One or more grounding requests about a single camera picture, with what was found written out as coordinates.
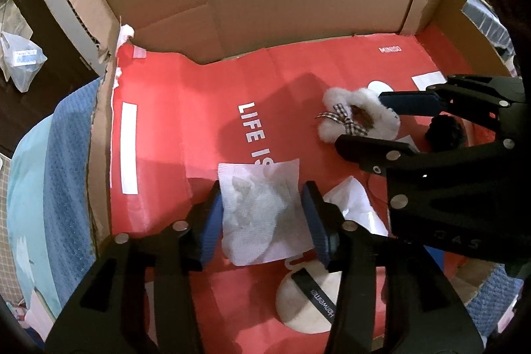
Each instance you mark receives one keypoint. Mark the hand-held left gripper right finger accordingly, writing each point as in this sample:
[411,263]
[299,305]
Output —
[315,221]

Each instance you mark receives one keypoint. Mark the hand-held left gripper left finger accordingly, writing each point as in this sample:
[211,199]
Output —
[209,221]

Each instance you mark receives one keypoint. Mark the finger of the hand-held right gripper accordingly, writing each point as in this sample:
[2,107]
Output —
[373,155]
[415,103]

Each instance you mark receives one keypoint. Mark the white tissue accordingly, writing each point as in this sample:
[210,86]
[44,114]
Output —
[356,204]

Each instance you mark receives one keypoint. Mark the white gauze packet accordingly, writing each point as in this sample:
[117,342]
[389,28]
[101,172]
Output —
[257,209]

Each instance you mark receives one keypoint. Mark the beige powder puff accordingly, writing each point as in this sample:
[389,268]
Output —
[298,312]

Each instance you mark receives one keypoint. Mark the red paper box liner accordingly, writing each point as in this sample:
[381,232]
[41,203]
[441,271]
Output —
[186,121]

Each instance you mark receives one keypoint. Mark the table with grey cloth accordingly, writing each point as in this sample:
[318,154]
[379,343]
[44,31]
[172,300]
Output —
[489,26]

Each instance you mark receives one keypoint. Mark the blue textured blanket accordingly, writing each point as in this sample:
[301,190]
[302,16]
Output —
[70,171]

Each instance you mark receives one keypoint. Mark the teal bed sheet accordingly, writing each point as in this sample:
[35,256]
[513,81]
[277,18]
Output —
[29,192]

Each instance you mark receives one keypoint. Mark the dark brown door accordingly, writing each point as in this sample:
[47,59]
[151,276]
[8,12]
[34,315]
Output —
[54,59]

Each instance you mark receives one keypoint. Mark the clear plastic bag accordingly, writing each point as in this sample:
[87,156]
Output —
[23,59]

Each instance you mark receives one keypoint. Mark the beige hanging cloth organizer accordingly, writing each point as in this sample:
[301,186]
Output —
[16,20]

